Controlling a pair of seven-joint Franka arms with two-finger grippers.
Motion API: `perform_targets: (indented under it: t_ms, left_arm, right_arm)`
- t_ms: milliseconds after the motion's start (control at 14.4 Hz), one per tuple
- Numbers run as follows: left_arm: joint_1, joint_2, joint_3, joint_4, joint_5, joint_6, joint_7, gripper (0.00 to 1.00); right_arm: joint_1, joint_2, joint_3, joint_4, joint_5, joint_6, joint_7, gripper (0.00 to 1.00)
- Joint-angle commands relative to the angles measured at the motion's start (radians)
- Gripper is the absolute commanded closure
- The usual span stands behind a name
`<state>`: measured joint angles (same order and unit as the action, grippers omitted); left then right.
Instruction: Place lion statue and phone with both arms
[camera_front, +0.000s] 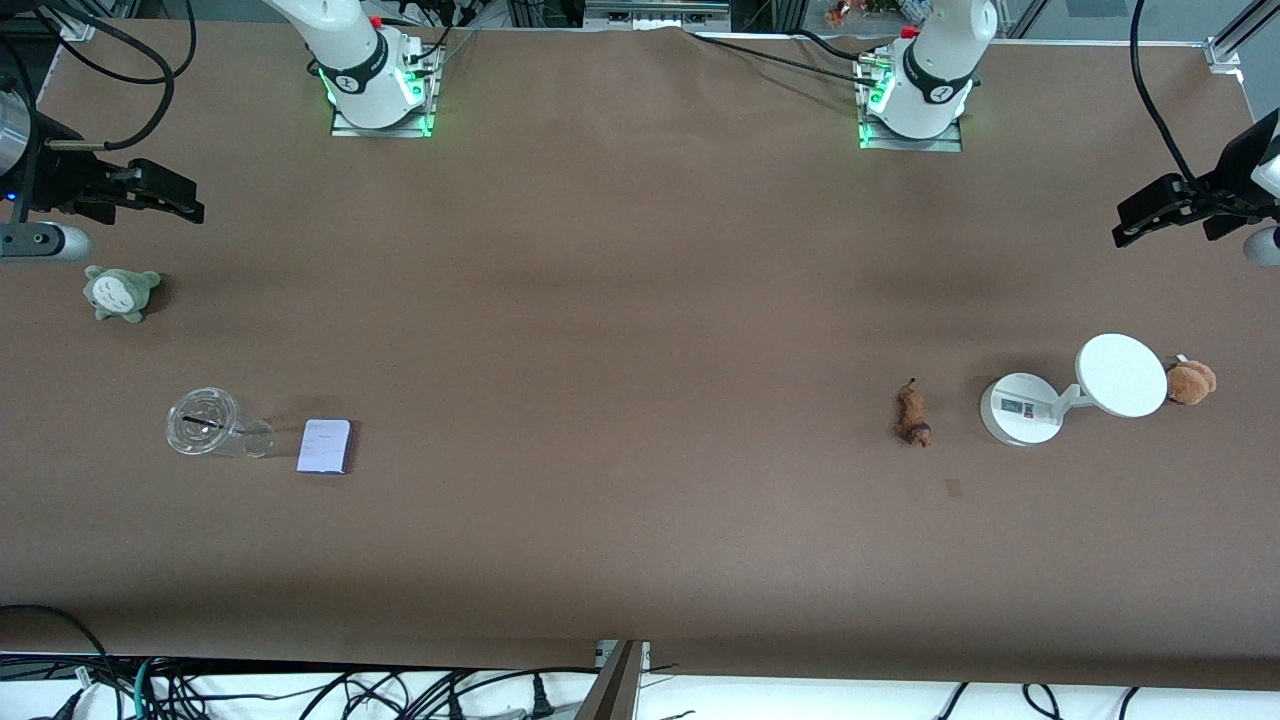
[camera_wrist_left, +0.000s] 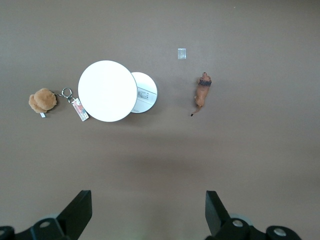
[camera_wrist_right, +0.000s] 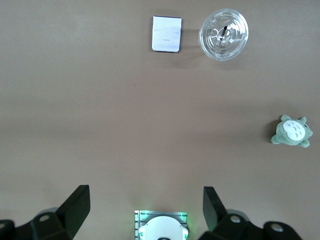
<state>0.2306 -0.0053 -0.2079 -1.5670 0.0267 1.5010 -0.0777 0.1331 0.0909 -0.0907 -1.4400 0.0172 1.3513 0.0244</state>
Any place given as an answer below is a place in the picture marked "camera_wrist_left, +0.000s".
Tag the white round-head desk lamp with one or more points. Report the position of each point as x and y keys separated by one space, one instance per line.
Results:
x=107 y=91

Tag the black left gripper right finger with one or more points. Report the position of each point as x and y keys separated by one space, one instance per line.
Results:
x=220 y=225

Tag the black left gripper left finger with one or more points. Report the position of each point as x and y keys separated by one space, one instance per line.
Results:
x=75 y=220

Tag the brown lion statue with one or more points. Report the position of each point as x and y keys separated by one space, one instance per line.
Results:
x=202 y=93

